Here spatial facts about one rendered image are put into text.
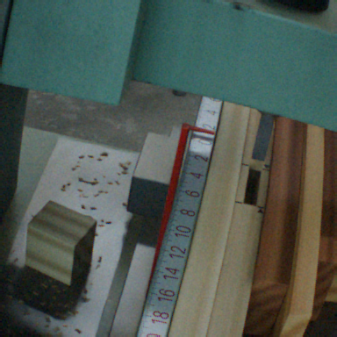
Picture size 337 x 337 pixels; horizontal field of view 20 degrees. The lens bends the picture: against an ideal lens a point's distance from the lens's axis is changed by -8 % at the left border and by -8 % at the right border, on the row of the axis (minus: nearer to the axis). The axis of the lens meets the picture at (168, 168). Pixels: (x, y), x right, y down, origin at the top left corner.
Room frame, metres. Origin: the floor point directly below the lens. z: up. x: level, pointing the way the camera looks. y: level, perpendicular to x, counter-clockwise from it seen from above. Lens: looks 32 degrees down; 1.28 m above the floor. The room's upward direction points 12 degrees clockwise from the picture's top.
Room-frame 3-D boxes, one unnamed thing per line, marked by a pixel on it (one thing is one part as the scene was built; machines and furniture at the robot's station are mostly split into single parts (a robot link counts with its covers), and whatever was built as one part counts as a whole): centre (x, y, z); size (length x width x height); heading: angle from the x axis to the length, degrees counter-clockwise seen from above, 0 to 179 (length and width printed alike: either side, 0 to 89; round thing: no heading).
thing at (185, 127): (0.57, -0.01, 0.89); 0.02 x 0.01 x 0.14; 88
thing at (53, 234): (0.60, 0.07, 0.82); 0.04 x 0.04 x 0.04; 74
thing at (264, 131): (0.57, -0.05, 0.97); 0.01 x 0.01 x 0.05; 88
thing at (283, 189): (0.56, -0.08, 0.92); 0.23 x 0.02 x 0.04; 178
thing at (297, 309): (0.53, -0.09, 0.93); 0.24 x 0.01 x 0.06; 178
